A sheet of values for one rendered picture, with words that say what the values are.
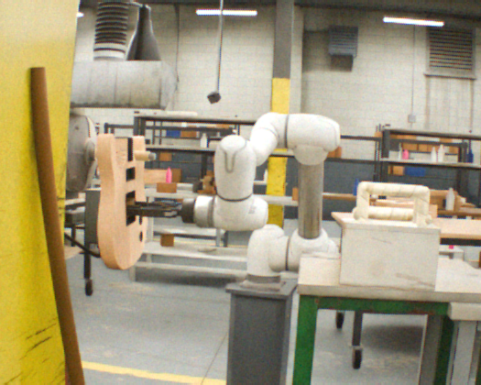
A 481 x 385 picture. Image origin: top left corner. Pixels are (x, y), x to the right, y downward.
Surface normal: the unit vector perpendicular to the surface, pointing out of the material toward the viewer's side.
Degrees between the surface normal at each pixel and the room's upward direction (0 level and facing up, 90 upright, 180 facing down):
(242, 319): 90
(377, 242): 90
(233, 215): 115
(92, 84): 90
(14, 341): 90
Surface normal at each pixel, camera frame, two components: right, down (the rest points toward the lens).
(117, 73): -0.13, 0.04
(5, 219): 0.99, 0.06
